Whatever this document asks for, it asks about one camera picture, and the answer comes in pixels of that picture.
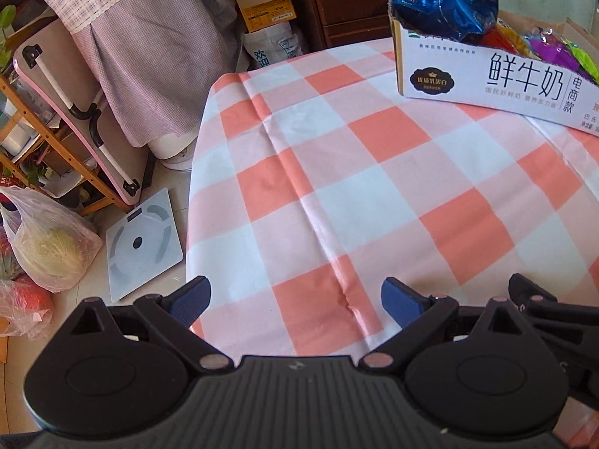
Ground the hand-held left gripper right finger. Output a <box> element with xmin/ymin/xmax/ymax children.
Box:
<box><xmin>361</xmin><ymin>277</ymin><xmax>539</xmax><ymax>375</ymax></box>

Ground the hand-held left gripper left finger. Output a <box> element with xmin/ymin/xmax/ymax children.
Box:
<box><xmin>51</xmin><ymin>275</ymin><xmax>235</xmax><ymax>375</ymax></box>

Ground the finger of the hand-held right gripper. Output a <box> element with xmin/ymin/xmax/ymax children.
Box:
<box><xmin>526</xmin><ymin>313</ymin><xmax>599</xmax><ymax>344</ymax></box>
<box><xmin>508</xmin><ymin>272</ymin><xmax>599</xmax><ymax>319</ymax></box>

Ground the white printed cardboard box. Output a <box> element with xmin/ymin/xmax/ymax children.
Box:
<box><xmin>387</xmin><ymin>2</ymin><xmax>599</xmax><ymax>137</ymax></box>

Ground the green snack packet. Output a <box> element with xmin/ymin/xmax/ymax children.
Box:
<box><xmin>564</xmin><ymin>40</ymin><xmax>599</xmax><ymax>85</ymax></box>

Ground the purple snack packet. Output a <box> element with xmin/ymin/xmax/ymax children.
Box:
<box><xmin>526</xmin><ymin>33</ymin><xmax>586</xmax><ymax>73</ymax></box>

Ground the red snack packet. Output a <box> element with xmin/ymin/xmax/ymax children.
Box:
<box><xmin>482</xmin><ymin>23</ymin><xmax>520</xmax><ymax>52</ymax></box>

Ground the white bathroom scale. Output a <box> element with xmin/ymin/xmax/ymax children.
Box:
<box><xmin>105</xmin><ymin>187</ymin><xmax>184</xmax><ymax>304</ymax></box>

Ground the pink white checked tablecloth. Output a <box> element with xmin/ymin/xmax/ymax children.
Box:
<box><xmin>185</xmin><ymin>37</ymin><xmax>599</xmax><ymax>361</ymax></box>

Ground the clear plastic bag with cabbage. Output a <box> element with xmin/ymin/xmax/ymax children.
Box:
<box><xmin>0</xmin><ymin>186</ymin><xmax>103</xmax><ymax>293</ymax></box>

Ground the white fan base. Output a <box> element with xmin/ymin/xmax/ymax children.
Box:
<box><xmin>150</xmin><ymin>131</ymin><xmax>197</xmax><ymax>171</ymax></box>

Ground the checked fabric cover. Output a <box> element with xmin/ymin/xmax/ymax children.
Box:
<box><xmin>21</xmin><ymin>0</ymin><xmax>253</xmax><ymax>150</ymax></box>

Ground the pink folding table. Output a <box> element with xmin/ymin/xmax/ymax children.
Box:
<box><xmin>13</xmin><ymin>19</ymin><xmax>153</xmax><ymax>207</ymax></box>

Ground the white printed sack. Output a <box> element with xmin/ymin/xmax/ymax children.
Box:
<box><xmin>242</xmin><ymin>23</ymin><xmax>310</xmax><ymax>73</ymax></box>

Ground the wooden shelf rack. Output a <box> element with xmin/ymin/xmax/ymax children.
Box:
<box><xmin>0</xmin><ymin>75</ymin><xmax>132</xmax><ymax>218</ymax></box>

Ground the dark wooden cabinet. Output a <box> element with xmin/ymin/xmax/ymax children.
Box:
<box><xmin>285</xmin><ymin>0</ymin><xmax>497</xmax><ymax>50</ymax></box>

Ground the green leafy plant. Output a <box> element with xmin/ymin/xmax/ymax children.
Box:
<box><xmin>0</xmin><ymin>4</ymin><xmax>17</xmax><ymax>71</ymax></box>

